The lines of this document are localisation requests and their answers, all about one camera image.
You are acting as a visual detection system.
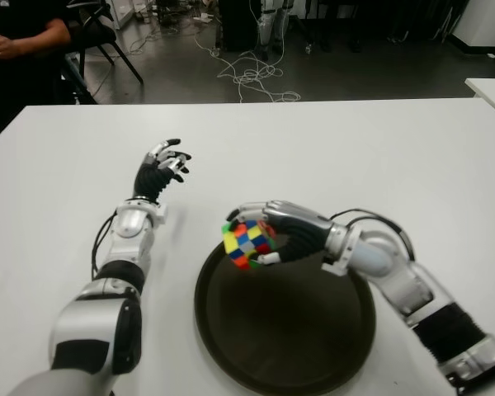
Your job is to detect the black folding chair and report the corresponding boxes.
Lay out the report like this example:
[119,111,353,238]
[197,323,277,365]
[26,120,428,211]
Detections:
[59,0,144,104]

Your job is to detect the seated person in black shirt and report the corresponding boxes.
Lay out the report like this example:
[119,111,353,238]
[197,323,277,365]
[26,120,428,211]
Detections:
[0,0,73,141]

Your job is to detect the black cabinet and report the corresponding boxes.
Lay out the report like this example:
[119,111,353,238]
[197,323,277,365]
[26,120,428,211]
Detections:
[218,0,263,53]

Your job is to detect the multicoloured Rubik's cube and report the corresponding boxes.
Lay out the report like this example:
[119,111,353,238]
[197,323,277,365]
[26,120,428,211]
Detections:
[221,220,278,271]

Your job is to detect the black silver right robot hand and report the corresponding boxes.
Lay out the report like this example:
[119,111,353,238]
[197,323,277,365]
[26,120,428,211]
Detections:
[224,200,335,267]

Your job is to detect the white humanoid robot legs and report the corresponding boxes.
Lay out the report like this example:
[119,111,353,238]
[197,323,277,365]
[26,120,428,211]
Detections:
[256,0,293,50]

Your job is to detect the tangled white floor cable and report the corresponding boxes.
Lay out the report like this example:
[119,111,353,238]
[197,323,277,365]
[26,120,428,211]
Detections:
[196,35,301,103]

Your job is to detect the white block with black base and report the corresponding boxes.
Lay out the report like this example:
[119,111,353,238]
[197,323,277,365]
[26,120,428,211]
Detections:
[451,0,495,53]

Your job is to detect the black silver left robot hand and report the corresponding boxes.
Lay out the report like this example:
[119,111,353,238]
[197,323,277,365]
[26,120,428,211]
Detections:
[132,138,192,204]

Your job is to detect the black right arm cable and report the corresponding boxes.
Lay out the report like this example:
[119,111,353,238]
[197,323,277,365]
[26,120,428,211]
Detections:
[329,208,416,261]

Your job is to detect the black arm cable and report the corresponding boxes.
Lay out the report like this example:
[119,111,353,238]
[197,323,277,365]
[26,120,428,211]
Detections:
[329,208,416,261]
[91,210,119,280]

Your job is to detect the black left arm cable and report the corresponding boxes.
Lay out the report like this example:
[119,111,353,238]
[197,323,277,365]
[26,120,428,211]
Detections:
[91,210,119,280]

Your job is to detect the white side table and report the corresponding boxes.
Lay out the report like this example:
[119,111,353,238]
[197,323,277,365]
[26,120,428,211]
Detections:
[464,77,495,125]

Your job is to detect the dark brown round plate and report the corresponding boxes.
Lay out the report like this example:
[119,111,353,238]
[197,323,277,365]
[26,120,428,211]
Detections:
[194,243,376,396]

